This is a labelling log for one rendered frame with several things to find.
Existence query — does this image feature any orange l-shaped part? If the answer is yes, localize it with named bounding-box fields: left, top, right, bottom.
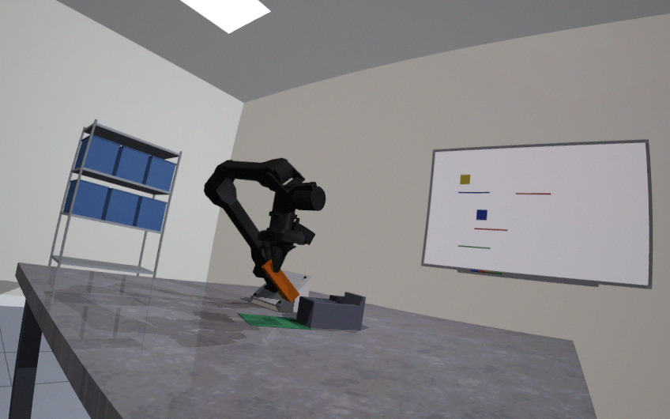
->
left=262, top=259, right=300, bottom=302

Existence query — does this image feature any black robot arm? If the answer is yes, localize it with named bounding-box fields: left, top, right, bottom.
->
left=204, top=158, right=326, bottom=293

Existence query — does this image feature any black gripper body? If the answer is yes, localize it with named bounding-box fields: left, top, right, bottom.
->
left=257, top=207, right=305, bottom=246

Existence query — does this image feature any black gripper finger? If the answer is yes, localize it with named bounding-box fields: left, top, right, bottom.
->
left=262, top=241, right=272, bottom=262
left=269, top=243, right=296, bottom=273

